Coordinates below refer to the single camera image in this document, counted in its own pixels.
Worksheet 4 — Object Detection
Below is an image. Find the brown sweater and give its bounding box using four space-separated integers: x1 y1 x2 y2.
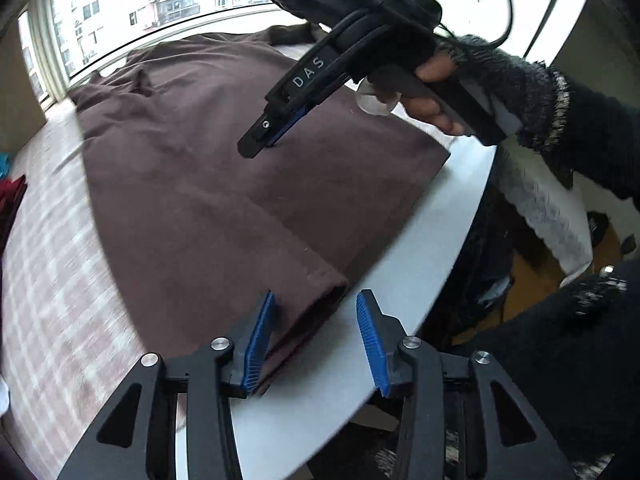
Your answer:
67 22 453 383

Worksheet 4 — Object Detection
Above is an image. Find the dark red garment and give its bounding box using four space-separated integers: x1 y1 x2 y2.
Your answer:
0 175 28 251

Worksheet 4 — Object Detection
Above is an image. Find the white window frame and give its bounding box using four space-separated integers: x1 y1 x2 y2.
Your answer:
17 0 593 108

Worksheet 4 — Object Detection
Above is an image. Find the pink plaid blanket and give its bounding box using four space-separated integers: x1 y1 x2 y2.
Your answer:
0 30 321 466

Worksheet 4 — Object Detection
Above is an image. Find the person's right hand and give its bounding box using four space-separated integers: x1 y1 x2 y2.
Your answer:
400 35 568 153

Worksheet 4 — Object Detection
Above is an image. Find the person's black speckled top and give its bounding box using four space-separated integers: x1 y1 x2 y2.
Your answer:
440 260 640 480

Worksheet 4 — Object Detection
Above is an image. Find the black cable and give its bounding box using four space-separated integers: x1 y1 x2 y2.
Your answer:
355 0 516 51

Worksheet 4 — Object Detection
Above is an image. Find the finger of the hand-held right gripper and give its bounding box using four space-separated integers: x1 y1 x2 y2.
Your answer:
237 102 308 159

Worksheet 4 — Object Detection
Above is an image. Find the person's right forearm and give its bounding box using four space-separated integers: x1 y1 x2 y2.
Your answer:
542 67 640 201

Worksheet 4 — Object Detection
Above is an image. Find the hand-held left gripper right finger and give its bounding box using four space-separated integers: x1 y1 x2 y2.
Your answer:
356 289 563 480

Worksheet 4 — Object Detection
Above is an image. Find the white lace cloth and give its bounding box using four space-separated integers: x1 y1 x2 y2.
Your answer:
492 140 593 273

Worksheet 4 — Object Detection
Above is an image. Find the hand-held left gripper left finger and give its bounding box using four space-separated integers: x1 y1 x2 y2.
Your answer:
56 290 277 480

